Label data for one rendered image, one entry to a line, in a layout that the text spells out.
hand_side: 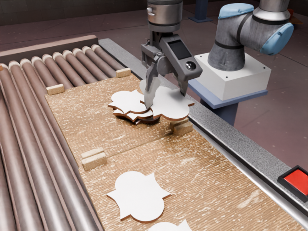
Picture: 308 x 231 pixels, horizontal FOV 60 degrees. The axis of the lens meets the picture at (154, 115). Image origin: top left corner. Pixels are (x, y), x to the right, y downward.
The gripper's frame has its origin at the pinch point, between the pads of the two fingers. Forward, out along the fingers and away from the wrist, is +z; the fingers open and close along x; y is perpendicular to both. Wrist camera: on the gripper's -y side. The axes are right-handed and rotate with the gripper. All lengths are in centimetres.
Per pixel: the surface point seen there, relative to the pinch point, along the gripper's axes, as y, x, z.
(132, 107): 12.0, 4.6, 7.1
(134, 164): -5.0, 12.6, 11.9
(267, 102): 88, -176, 107
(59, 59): 75, 12, 14
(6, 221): -4.8, 43.0, 13.5
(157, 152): -4.2, 5.3, 12.0
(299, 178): -28.5, -20.2, 12.8
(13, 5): 493, 2, 74
